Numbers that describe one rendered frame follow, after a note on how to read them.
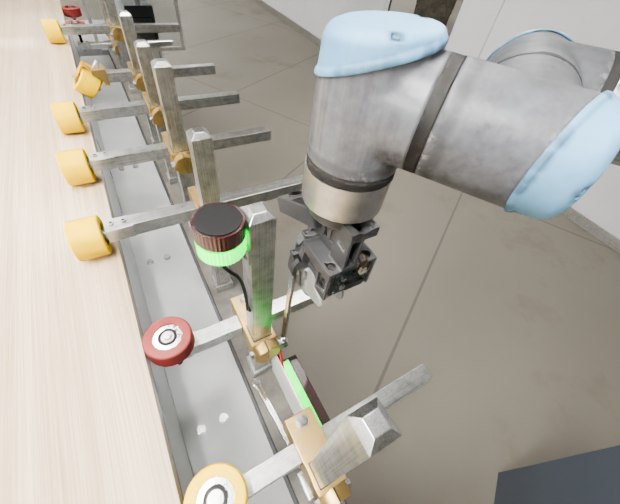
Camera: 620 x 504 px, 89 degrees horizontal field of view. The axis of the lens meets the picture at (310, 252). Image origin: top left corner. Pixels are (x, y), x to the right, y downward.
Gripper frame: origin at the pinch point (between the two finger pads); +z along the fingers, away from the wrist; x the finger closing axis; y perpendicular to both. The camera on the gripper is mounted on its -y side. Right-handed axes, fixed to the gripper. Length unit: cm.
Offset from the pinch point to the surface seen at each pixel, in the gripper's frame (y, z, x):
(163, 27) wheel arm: -156, 6, 11
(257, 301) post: -1.4, 0.4, -8.8
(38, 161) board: -69, 11, -40
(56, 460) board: 3.9, 10.8, -39.7
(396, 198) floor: -98, 101, 143
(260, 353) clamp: 1.0, 14.4, -9.4
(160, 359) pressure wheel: -3.7, 10.4, -24.8
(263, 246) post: -1.4, -12.0, -7.8
